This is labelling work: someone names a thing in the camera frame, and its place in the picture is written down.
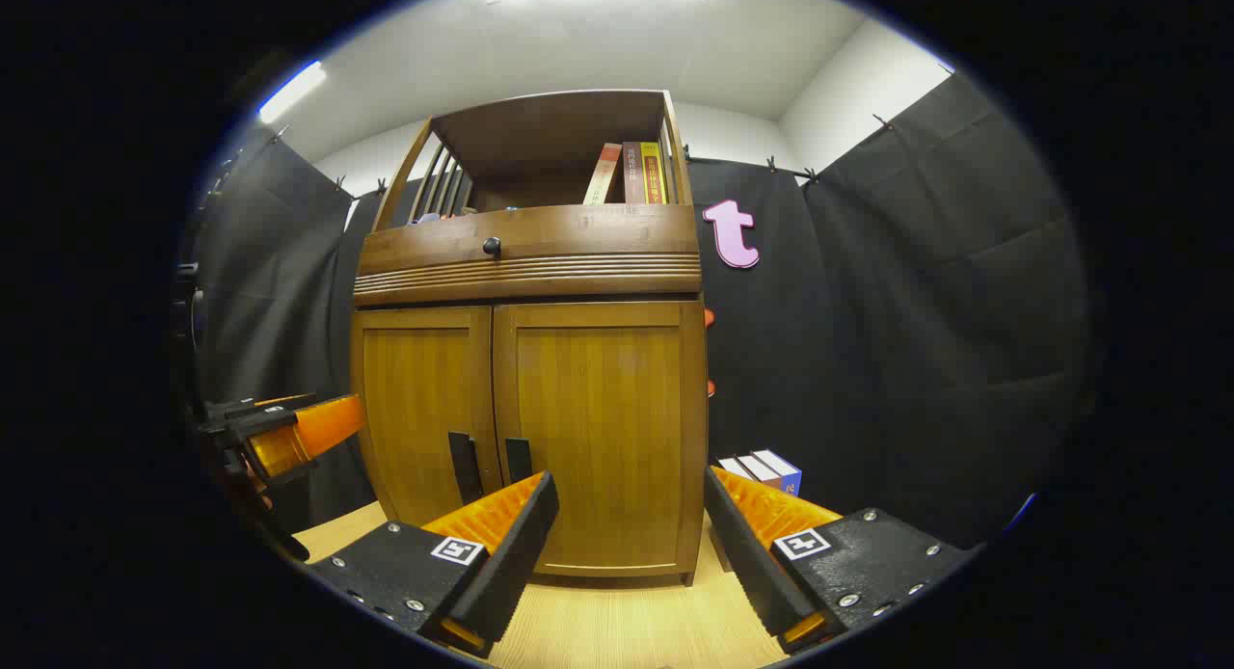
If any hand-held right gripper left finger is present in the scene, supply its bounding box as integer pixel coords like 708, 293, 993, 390
308, 471, 560, 656

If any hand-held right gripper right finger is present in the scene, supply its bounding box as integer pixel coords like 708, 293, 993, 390
704, 465, 984, 656

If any wooden cabinet door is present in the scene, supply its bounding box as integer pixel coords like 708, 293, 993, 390
492, 300, 710, 579
351, 306, 504, 527

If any wooden double-door shoe cabinet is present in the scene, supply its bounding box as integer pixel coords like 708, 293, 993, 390
349, 89, 710, 587

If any reddish brown book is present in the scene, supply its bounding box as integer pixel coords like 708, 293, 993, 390
735, 453, 784, 492

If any blue book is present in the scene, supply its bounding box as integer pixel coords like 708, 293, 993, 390
752, 449, 803, 497

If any black backdrop cloth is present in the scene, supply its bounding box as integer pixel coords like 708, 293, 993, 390
188, 71, 1095, 551

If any wooden ribbed drawer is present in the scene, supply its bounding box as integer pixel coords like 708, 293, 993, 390
353, 204, 703, 308

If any beige and red book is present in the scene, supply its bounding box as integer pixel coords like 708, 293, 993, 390
583, 143, 624, 205

